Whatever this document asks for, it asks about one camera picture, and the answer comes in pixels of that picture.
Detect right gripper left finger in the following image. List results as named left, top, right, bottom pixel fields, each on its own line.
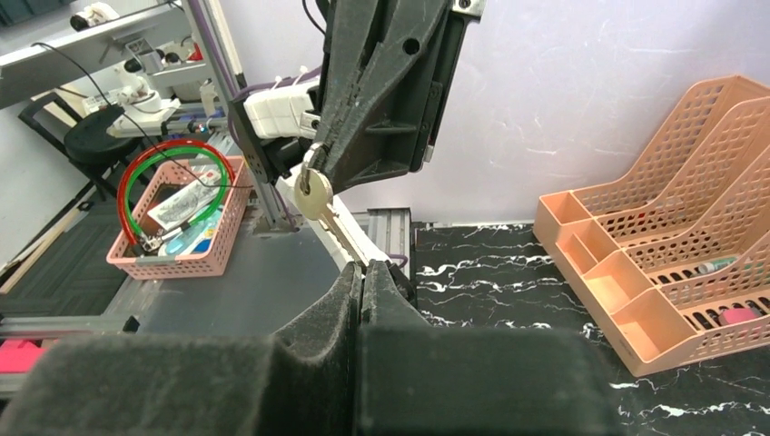
left=1, top=263, right=362, bottom=435

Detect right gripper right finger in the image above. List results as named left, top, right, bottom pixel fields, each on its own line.
left=354, top=261, right=623, bottom=435

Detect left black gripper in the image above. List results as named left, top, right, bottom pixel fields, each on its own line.
left=314, top=0, right=487, bottom=193

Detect pink basket outside cell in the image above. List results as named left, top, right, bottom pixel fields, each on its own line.
left=106, top=156, right=252, bottom=280

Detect black round stool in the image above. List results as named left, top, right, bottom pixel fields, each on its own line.
left=18, top=93, right=148, bottom=199

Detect orange plastic file organizer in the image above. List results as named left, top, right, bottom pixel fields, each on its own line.
left=533, top=76, right=769, bottom=376

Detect pink eraser in organizer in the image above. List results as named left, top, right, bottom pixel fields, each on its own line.
left=718, top=307, right=759, bottom=326

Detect red green cable loops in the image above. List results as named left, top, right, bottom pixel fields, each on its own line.
left=116, top=139, right=236, bottom=253

